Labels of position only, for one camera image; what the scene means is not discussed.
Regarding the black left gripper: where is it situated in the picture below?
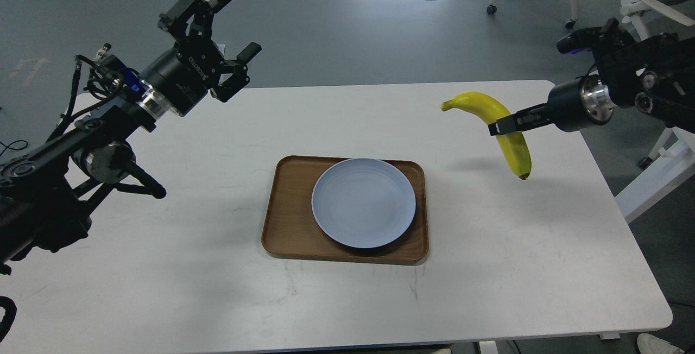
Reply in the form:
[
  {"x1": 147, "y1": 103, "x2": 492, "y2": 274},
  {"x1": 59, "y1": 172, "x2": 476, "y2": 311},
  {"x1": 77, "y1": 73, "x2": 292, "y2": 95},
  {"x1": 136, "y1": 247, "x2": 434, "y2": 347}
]
[{"x1": 140, "y1": 0, "x2": 262, "y2": 117}]

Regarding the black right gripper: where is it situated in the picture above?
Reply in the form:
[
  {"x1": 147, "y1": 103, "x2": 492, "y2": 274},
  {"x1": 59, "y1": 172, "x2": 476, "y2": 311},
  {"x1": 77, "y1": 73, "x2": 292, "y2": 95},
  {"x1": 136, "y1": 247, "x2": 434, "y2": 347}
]
[{"x1": 487, "y1": 76, "x2": 617, "y2": 136}]

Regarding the yellow banana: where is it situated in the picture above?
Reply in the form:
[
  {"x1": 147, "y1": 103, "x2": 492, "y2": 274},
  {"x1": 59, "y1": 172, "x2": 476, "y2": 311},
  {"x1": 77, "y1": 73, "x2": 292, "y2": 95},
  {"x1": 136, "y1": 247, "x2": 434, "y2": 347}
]
[{"x1": 440, "y1": 91, "x2": 532, "y2": 180}]

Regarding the light blue plate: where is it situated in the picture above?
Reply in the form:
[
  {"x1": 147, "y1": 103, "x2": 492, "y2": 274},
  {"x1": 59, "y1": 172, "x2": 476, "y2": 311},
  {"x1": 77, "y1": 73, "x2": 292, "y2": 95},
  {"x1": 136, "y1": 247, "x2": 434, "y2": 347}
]
[{"x1": 311, "y1": 157, "x2": 416, "y2": 249}]

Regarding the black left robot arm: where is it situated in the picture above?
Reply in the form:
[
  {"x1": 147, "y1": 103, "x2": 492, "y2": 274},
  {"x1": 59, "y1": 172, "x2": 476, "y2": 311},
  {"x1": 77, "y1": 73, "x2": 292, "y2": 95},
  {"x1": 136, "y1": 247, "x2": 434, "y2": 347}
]
[{"x1": 1, "y1": 0, "x2": 262, "y2": 275}]

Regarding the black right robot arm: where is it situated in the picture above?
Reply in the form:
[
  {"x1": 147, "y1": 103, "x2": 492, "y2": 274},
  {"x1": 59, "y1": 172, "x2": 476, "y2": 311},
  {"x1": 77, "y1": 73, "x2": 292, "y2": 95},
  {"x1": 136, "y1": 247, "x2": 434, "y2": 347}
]
[{"x1": 487, "y1": 18, "x2": 694, "y2": 136}]

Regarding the brown wooden tray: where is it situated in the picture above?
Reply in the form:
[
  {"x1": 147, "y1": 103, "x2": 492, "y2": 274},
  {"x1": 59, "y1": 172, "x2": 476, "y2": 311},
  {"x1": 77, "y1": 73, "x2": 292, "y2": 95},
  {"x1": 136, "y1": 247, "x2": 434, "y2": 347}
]
[{"x1": 261, "y1": 156, "x2": 429, "y2": 266}]

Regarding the white shoe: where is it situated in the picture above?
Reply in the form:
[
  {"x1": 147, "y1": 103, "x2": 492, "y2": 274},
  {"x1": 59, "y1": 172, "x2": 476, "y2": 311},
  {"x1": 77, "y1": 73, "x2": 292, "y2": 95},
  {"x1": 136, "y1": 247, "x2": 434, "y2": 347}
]
[{"x1": 636, "y1": 333, "x2": 685, "y2": 354}]

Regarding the black cable on floor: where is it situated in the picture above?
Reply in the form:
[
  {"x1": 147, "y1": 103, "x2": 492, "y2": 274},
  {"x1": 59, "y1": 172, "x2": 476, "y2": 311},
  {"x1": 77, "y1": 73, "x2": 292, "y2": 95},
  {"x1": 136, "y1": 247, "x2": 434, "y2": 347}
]
[{"x1": 0, "y1": 139, "x2": 30, "y2": 159}]

